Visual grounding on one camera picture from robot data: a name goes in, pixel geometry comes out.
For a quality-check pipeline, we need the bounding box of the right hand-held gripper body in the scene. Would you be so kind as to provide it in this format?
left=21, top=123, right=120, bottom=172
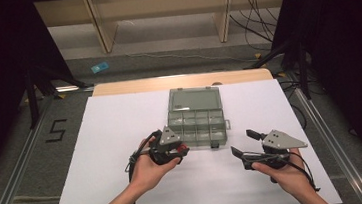
left=238, top=126, right=312, bottom=186

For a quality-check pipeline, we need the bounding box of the clear plastic compartment box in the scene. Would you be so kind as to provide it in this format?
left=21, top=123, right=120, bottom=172
left=164, top=83, right=233, bottom=152

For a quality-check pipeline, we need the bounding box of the white table sheet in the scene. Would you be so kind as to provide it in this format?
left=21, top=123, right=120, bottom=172
left=38, top=73, right=343, bottom=204

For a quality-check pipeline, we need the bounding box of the person's left hand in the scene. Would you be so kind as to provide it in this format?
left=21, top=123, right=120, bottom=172
left=125, top=133, right=185, bottom=195

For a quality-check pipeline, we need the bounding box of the wooden bench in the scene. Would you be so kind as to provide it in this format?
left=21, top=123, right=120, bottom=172
left=34, top=0, right=294, bottom=61

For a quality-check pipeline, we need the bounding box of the person's right hand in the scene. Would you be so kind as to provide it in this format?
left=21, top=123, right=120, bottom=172
left=250, top=147, right=317, bottom=204

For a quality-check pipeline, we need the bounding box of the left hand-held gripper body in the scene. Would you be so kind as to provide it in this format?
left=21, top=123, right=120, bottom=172
left=145, top=124, right=186, bottom=168

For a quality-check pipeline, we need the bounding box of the right hand-held gripper black cable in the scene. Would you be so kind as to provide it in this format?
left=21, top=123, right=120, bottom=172
left=287, top=148, right=321, bottom=195

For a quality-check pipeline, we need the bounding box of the black metal stand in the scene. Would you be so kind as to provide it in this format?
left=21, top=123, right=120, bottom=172
left=240, top=38, right=313, bottom=107
left=23, top=59, right=99, bottom=131

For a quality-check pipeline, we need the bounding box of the bundle of black cables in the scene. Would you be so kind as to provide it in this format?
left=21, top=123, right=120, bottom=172
left=227, top=0, right=282, bottom=55

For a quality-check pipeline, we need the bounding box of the aluminium floor rail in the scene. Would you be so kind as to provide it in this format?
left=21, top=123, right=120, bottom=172
left=292, top=81, right=362, bottom=204
left=0, top=93, right=66, bottom=204

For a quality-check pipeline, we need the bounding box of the short aluminium bar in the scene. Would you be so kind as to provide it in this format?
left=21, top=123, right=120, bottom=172
left=55, top=83, right=96, bottom=95

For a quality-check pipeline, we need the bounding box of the white floor cable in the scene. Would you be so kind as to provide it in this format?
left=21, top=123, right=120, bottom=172
left=125, top=40, right=256, bottom=75

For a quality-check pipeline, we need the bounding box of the blue card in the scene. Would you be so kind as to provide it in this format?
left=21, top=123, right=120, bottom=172
left=90, top=61, right=111, bottom=74

